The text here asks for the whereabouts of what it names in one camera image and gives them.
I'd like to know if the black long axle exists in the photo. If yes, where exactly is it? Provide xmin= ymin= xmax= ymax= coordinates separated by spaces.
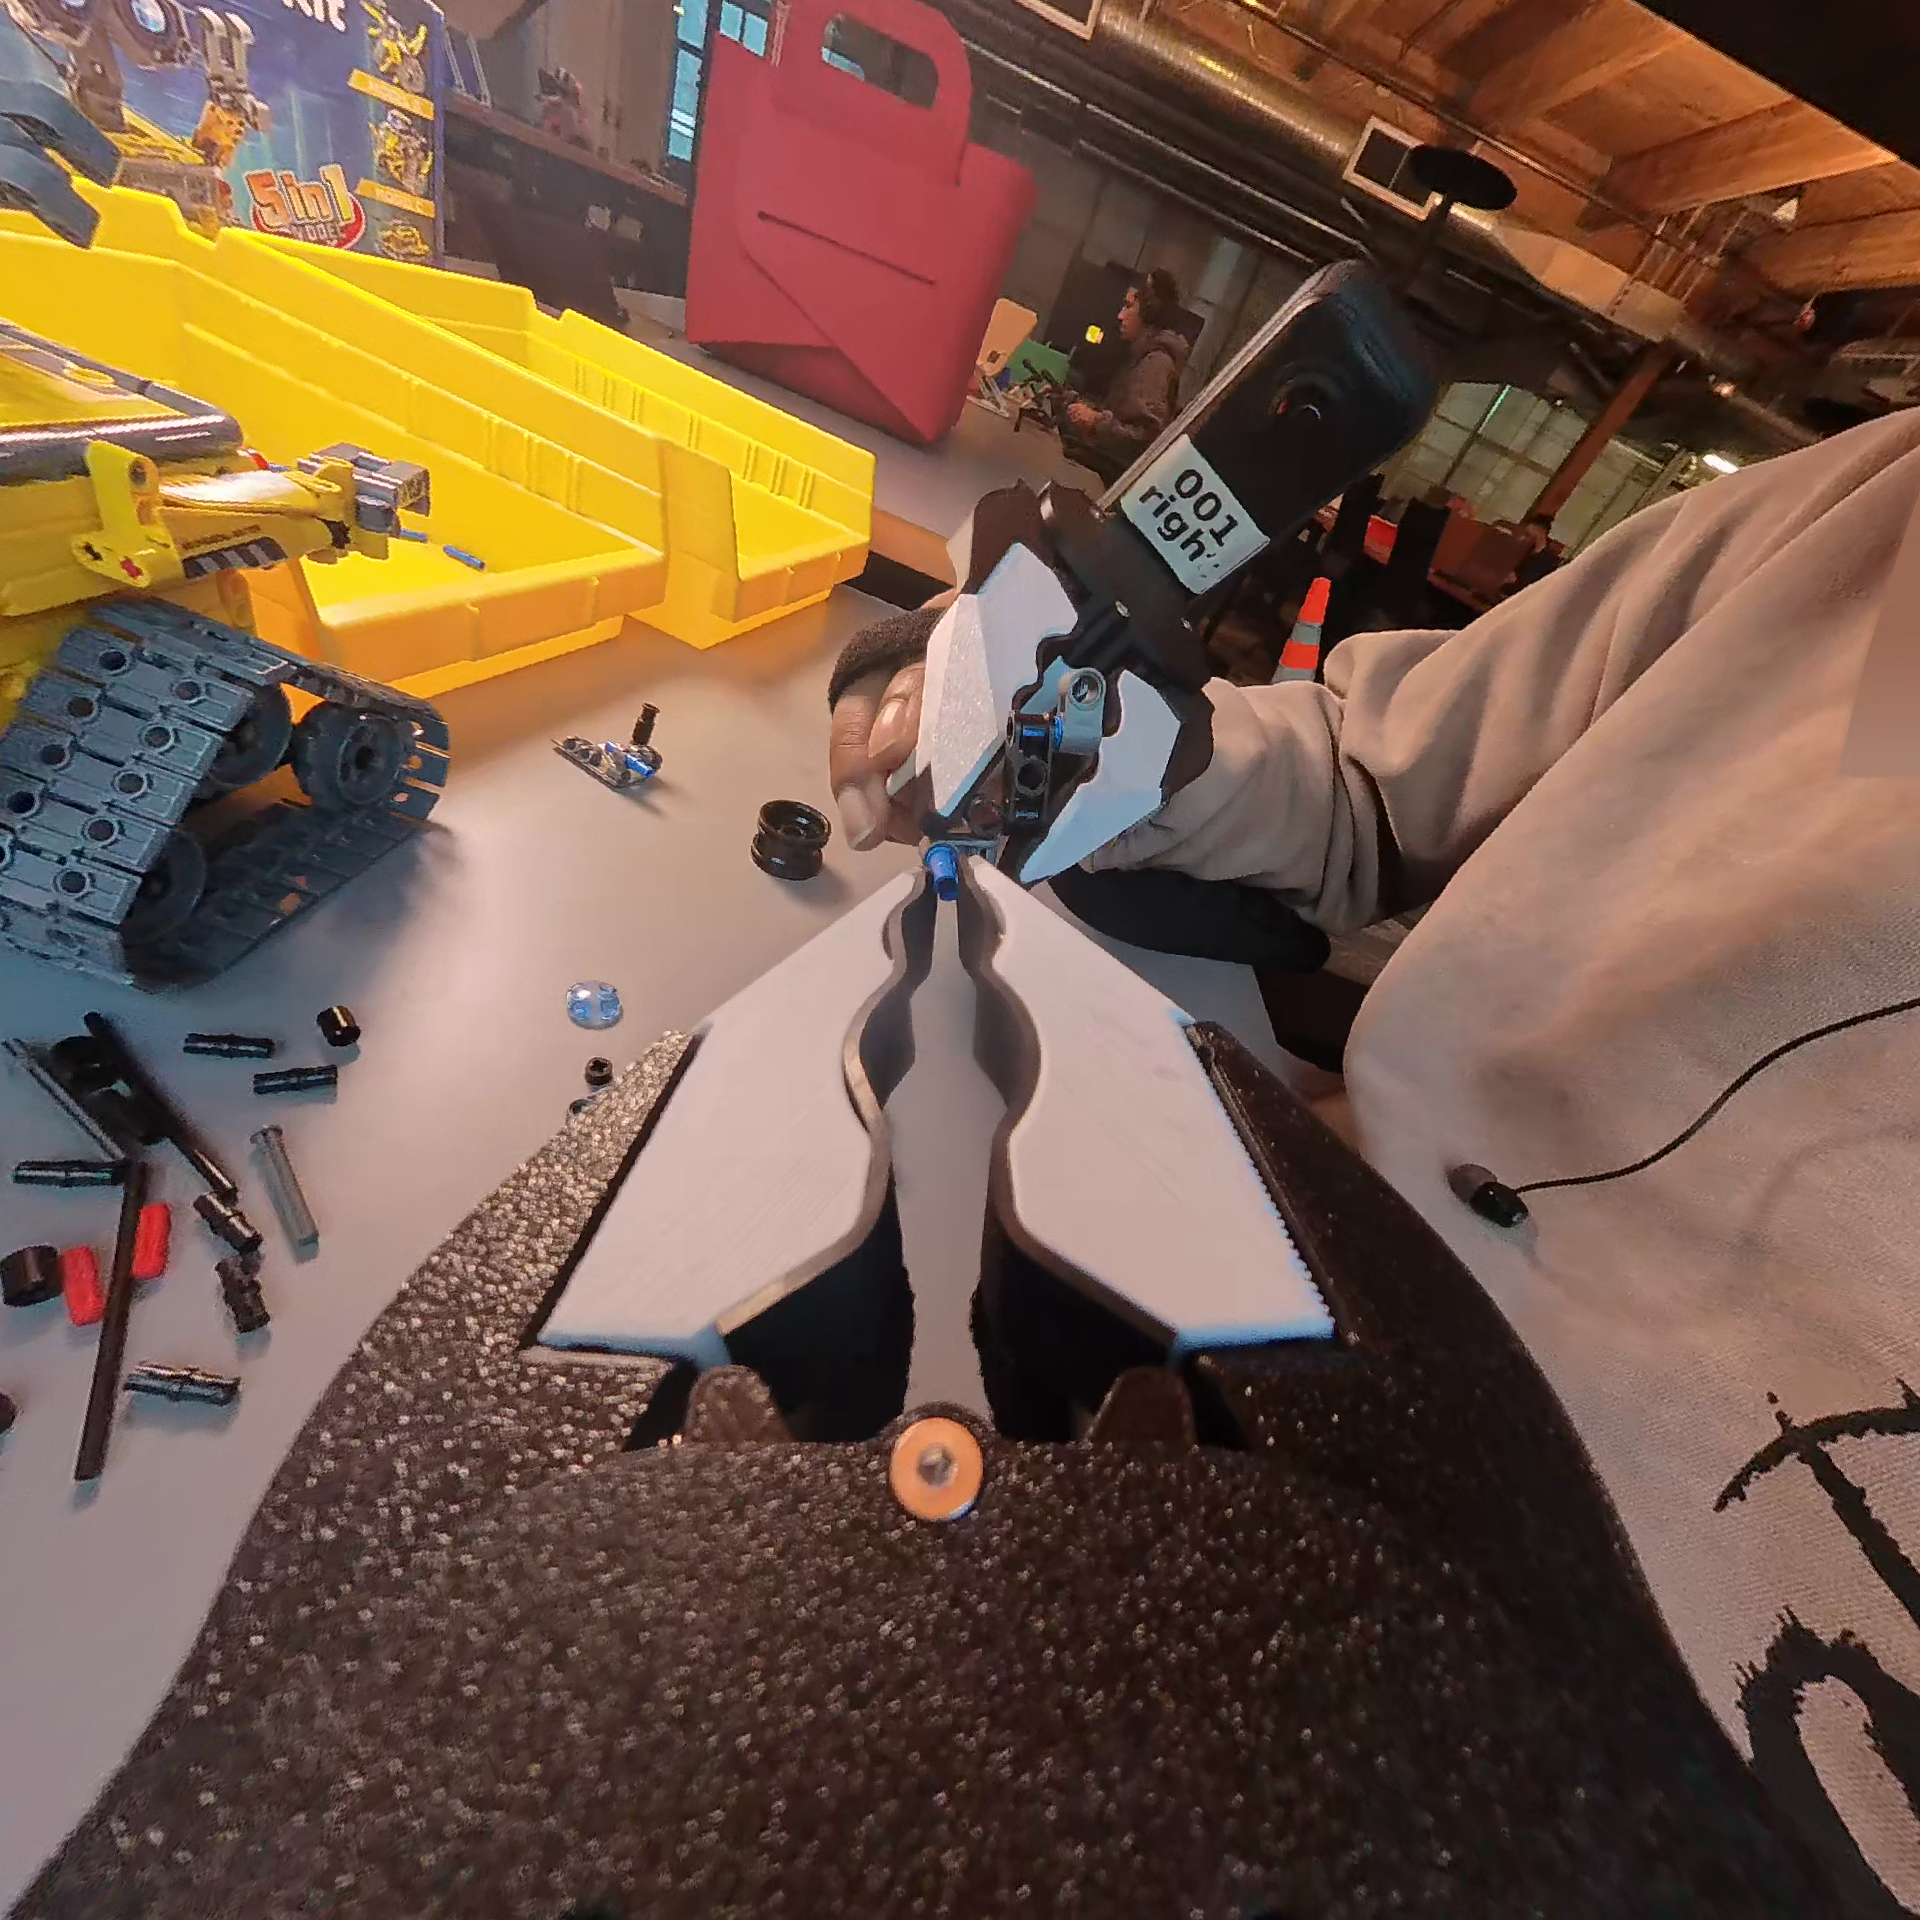
xmin=71 ymin=1161 xmax=153 ymax=1481
xmin=0 ymin=1013 xmax=242 ymax=1200

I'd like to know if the person's right forearm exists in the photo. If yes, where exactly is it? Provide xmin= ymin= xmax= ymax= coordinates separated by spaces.
xmin=1164 ymin=421 xmax=1920 ymax=930

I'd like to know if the yellow parts tray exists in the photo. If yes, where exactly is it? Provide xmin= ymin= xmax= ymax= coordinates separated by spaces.
xmin=347 ymin=240 xmax=878 ymax=650
xmin=0 ymin=177 xmax=676 ymax=698

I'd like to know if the grey axle assembly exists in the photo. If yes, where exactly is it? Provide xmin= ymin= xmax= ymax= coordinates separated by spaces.
xmin=556 ymin=703 xmax=670 ymax=795

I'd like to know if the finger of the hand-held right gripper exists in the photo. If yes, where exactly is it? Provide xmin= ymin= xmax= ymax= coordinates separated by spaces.
xmin=1028 ymin=676 xmax=1191 ymax=888
xmin=914 ymin=540 xmax=1088 ymax=824

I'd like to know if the blue grey connector assembly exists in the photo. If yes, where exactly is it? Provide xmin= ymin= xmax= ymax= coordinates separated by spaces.
xmin=1004 ymin=664 xmax=1116 ymax=892

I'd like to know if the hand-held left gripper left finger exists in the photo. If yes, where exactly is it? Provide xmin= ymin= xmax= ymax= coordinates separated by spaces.
xmin=543 ymin=866 xmax=955 ymax=1436

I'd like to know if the person's right hand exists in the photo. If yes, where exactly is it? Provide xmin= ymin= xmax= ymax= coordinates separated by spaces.
xmin=825 ymin=617 xmax=931 ymax=854

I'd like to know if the grey short axle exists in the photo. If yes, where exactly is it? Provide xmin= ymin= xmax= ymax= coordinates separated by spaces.
xmin=250 ymin=1126 xmax=320 ymax=1253

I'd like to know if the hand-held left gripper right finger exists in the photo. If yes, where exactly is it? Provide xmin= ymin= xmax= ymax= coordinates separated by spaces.
xmin=953 ymin=866 xmax=1335 ymax=1436

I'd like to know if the person's beige jacket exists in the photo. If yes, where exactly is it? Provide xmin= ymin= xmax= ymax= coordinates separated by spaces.
xmin=1345 ymin=405 xmax=1920 ymax=1920

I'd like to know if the pile of small pins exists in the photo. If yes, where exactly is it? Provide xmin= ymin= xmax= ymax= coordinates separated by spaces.
xmin=0 ymin=1154 xmax=276 ymax=1417

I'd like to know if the blue toy set box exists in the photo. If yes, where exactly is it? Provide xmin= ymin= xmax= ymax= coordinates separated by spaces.
xmin=0 ymin=0 xmax=451 ymax=265

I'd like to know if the black clip-on cable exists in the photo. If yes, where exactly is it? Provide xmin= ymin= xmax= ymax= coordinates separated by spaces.
xmin=1448 ymin=996 xmax=1920 ymax=1230

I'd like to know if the yellow tracked toy robot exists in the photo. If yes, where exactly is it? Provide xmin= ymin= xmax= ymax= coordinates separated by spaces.
xmin=0 ymin=316 xmax=451 ymax=991

